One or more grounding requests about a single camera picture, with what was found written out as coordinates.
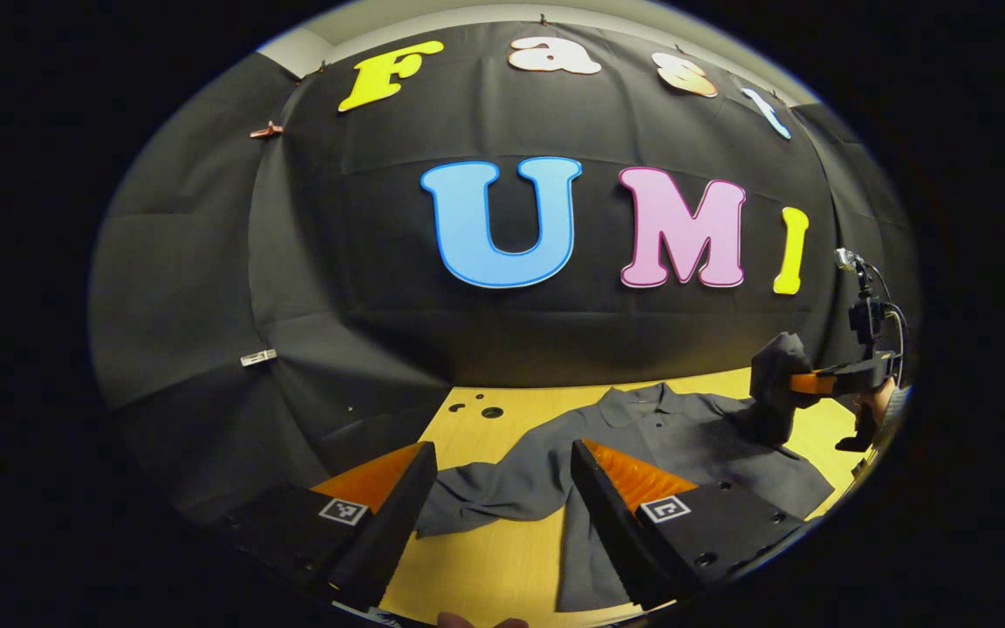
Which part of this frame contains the gray collared shirt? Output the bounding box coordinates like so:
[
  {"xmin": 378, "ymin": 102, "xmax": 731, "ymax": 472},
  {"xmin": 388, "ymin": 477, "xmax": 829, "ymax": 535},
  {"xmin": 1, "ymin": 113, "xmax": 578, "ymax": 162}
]
[{"xmin": 415, "ymin": 331, "xmax": 837, "ymax": 613}]

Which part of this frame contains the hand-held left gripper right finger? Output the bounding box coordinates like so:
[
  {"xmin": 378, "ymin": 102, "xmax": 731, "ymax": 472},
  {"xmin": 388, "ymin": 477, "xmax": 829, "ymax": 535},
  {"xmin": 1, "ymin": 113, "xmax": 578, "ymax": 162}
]
[{"xmin": 569, "ymin": 438, "xmax": 810, "ymax": 613}]

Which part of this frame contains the black backdrop cloth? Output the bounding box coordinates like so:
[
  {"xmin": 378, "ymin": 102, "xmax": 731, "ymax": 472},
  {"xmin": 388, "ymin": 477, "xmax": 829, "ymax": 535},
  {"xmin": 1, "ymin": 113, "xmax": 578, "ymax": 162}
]
[{"xmin": 88, "ymin": 22, "xmax": 922, "ymax": 524}]

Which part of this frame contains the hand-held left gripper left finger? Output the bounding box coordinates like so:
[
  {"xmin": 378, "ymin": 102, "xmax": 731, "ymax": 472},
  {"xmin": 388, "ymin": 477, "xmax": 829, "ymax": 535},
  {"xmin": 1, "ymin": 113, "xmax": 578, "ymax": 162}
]
[{"xmin": 209, "ymin": 440, "xmax": 440, "ymax": 611}]

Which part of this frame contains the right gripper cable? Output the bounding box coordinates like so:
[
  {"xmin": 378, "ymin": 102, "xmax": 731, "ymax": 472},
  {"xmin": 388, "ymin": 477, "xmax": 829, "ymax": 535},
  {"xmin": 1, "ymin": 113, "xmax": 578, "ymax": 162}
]
[{"xmin": 860, "ymin": 260, "xmax": 910, "ymax": 389}]

